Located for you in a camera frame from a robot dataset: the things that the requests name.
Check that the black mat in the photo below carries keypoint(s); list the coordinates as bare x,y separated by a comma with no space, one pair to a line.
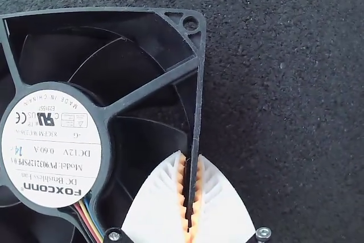
284,55

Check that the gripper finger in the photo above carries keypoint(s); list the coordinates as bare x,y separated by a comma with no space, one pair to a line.
221,211
153,206

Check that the black square fan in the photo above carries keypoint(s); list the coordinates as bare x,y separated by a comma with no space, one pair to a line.
159,95

